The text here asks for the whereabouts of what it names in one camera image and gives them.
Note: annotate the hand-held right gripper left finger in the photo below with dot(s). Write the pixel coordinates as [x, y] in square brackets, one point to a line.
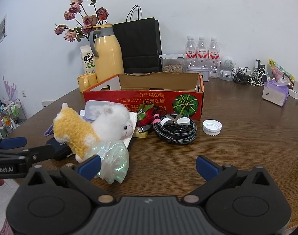
[90, 167]

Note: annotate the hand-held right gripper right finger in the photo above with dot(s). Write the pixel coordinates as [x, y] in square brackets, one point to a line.
[207, 167]

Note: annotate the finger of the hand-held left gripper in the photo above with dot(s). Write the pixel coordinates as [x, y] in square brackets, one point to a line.
[14, 142]
[41, 151]

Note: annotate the black pouch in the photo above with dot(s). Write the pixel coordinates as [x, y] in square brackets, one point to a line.
[58, 151]

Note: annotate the iridescent plastic bag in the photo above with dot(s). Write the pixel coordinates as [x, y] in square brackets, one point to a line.
[114, 159]

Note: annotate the white round lid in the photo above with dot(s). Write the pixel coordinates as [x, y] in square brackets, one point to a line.
[212, 127]

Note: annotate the white and yellow plush cat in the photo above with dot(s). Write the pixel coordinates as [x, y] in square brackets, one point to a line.
[77, 127]

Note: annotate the white charger plug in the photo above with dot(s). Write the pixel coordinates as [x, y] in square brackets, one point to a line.
[183, 120]

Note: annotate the yellow block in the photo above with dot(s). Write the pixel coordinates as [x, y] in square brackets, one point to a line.
[141, 134]

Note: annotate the red rose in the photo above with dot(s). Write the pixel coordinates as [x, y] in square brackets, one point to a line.
[146, 120]

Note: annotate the red cardboard box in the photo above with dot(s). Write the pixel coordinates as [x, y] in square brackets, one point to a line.
[139, 100]

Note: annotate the metal storage rack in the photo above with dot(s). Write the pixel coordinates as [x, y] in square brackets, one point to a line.
[18, 110]

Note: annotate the yellow mug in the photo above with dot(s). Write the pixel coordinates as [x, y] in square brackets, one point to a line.
[86, 82]

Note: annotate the white tin box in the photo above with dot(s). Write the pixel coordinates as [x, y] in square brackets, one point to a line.
[199, 74]

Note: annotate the purple tissue pack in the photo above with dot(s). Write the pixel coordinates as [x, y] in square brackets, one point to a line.
[275, 94]

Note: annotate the white milk carton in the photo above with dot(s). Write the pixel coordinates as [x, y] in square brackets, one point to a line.
[88, 61]

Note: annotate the white robot speaker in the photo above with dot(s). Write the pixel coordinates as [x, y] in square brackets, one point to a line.
[226, 63]

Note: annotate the clear nut container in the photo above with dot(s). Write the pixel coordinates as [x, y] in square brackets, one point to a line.
[172, 67]

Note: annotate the clear water bottle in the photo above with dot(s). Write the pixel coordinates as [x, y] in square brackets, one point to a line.
[213, 58]
[202, 51]
[190, 51]

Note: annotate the yellow thermos jug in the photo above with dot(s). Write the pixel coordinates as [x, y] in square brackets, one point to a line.
[108, 56]

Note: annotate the colourful snack packet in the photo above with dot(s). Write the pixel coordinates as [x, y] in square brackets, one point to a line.
[280, 69]

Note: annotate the black paper bag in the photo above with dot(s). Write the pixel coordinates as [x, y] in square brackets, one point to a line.
[139, 44]

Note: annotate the dried rose bouquet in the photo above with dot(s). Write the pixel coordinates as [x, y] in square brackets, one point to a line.
[89, 20]

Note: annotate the white wall socket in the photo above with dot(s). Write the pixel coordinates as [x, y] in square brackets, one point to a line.
[23, 93]
[47, 104]

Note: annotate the purple wall sticker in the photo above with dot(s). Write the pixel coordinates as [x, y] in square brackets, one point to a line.
[9, 88]

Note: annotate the wall poster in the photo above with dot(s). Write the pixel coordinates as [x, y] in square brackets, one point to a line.
[2, 29]

